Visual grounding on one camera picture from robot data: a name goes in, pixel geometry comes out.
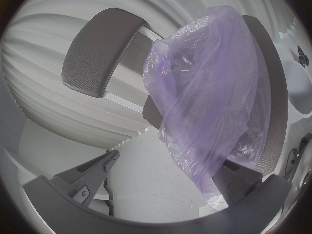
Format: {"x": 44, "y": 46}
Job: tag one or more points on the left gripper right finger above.
{"x": 238, "y": 181}

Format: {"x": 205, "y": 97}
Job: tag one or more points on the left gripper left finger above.
{"x": 92, "y": 177}

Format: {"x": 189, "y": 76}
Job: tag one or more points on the purple plastic bag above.
{"x": 207, "y": 94}

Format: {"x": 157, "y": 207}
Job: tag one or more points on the black plastic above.
{"x": 302, "y": 56}

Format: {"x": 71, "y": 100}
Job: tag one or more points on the white trash bin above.
{"x": 298, "y": 89}

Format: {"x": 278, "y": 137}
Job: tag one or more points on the white curtain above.
{"x": 48, "y": 82}

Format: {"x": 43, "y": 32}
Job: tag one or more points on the grey padded white chair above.
{"x": 92, "y": 52}

